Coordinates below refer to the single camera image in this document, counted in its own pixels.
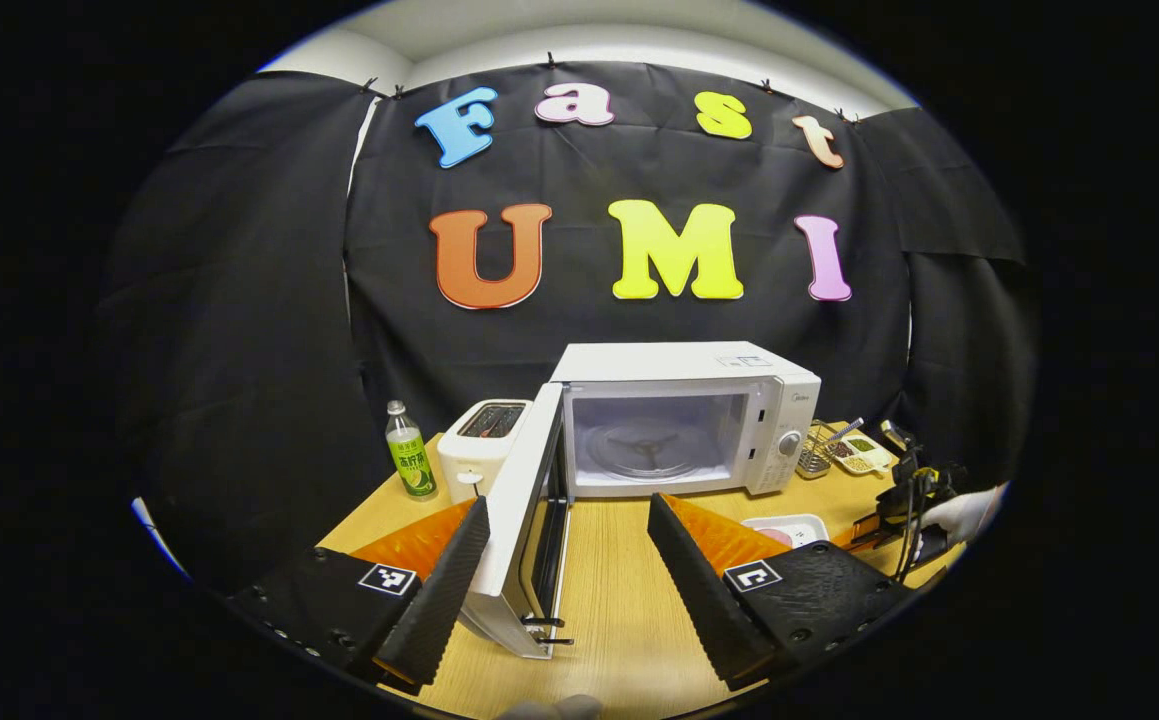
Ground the green drink bottle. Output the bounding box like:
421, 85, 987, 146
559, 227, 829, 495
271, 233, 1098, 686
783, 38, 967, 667
385, 400, 438, 501

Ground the white microwave oven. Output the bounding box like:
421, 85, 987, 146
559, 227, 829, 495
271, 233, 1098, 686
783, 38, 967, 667
459, 342, 822, 659

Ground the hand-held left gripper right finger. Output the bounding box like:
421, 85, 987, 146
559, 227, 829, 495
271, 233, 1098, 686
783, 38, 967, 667
647, 492, 915, 691

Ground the divided white bean dish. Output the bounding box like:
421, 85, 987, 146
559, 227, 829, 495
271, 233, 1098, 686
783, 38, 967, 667
824, 432, 895, 475

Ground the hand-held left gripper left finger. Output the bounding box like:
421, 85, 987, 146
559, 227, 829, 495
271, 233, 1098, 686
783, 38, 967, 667
224, 497, 491, 691

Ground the white toaster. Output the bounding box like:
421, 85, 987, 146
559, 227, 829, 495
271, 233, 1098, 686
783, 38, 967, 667
437, 399, 532, 504

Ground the black backdrop cloth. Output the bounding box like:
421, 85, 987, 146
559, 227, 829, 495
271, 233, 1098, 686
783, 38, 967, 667
99, 62, 1040, 591

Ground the white square plate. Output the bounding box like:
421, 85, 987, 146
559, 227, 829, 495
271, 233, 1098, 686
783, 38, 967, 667
742, 514, 830, 549

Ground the metal wire basket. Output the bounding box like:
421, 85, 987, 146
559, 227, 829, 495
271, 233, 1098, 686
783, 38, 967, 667
797, 425, 836, 480

